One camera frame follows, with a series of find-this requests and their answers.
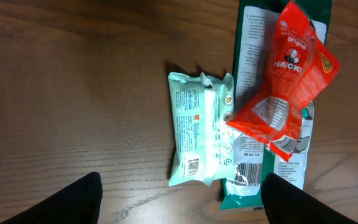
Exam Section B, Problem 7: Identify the red Hacks candy bag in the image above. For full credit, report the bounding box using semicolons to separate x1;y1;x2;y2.
228;1;340;161

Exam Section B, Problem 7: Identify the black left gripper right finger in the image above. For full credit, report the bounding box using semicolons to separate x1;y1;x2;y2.
261;173;355;224

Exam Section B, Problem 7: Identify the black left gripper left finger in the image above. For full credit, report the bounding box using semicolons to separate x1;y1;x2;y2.
1;172;103;224

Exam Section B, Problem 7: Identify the white green small packet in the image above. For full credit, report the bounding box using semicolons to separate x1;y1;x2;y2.
168;72;235;186

